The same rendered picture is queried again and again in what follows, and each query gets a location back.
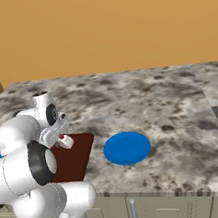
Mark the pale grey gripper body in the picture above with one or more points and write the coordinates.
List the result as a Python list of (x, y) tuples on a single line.
[(52, 132)]

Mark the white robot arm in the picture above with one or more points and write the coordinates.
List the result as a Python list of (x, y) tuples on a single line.
[(28, 176)]

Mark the dark brown tray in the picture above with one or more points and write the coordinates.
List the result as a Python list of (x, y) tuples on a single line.
[(74, 157)]

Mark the white cupcake with red cherry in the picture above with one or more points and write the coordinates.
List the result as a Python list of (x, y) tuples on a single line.
[(67, 142)]

